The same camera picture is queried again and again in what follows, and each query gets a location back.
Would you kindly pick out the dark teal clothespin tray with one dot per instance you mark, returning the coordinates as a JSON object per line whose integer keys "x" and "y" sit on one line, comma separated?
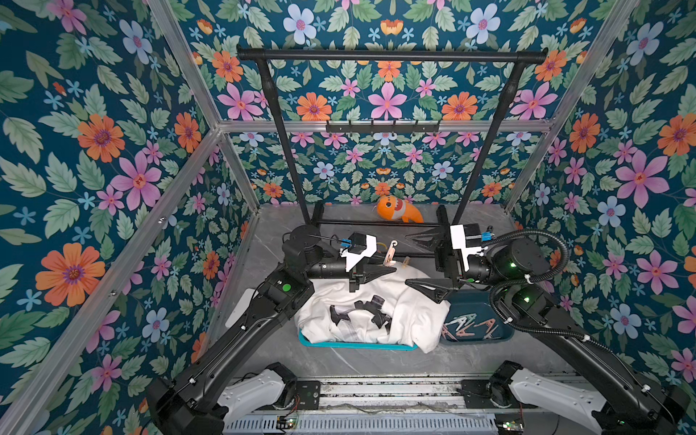
{"x": 471, "y": 320}

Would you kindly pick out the orange fish plush toy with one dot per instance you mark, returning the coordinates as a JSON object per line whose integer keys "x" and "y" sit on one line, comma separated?
{"x": 393, "y": 208}

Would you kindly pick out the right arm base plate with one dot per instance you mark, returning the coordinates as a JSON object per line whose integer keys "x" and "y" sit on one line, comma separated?
{"x": 486, "y": 394}

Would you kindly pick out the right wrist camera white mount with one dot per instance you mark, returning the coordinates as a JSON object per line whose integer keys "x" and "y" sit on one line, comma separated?
{"x": 468, "y": 239}

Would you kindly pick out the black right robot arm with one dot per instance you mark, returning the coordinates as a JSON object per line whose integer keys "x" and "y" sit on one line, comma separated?
{"x": 512, "y": 268}

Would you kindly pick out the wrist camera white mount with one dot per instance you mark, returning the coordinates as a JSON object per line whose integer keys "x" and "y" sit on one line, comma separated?
{"x": 468, "y": 239}
{"x": 357, "y": 247}

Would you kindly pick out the pink clothespin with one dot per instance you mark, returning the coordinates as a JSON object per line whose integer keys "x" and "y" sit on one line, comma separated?
{"x": 390, "y": 254}

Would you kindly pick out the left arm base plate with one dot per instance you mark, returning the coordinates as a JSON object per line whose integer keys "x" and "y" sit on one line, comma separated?
{"x": 299, "y": 395}

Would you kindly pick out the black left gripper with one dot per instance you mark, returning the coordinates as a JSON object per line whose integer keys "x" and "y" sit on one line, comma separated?
{"x": 358, "y": 276}

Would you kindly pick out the black clothes rack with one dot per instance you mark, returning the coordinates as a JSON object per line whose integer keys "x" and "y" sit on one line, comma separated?
{"x": 486, "y": 108}

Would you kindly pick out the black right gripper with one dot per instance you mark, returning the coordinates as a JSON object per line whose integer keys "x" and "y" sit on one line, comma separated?
{"x": 445, "y": 269}

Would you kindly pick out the teal laundry basket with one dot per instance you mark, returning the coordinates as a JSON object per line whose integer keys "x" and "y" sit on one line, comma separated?
{"x": 356, "y": 346}

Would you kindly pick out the white t-shirt black print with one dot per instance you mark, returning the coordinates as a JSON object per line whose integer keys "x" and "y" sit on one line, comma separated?
{"x": 384, "y": 311}

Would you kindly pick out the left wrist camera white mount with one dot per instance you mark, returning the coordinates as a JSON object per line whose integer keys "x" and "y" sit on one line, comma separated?
{"x": 357, "y": 247}

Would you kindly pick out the black wall hook rail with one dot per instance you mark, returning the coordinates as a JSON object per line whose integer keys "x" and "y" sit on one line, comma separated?
{"x": 369, "y": 127}

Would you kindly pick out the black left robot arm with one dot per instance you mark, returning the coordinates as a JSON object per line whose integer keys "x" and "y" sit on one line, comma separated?
{"x": 202, "y": 399}

